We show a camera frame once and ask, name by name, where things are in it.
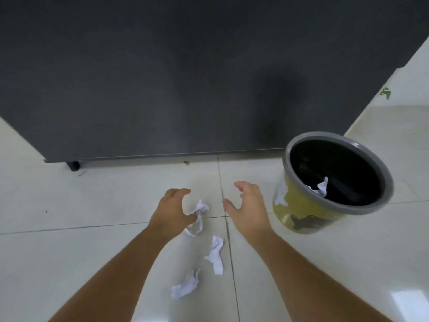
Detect person's left hand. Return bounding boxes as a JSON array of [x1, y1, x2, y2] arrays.
[[147, 187, 199, 244]]

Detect person's right hand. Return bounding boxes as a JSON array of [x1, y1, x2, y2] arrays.
[[222, 181, 275, 246]]

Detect person's right forearm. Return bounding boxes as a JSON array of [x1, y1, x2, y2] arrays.
[[256, 228, 395, 322]]

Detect person's left forearm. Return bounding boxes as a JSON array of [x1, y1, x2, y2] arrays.
[[48, 228, 175, 322]]

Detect yellow trash bin grey rim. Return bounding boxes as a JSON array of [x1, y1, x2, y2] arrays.
[[272, 131, 395, 234]]

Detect dark grey desk beige top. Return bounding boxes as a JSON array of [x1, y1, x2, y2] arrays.
[[0, 0, 429, 171]]

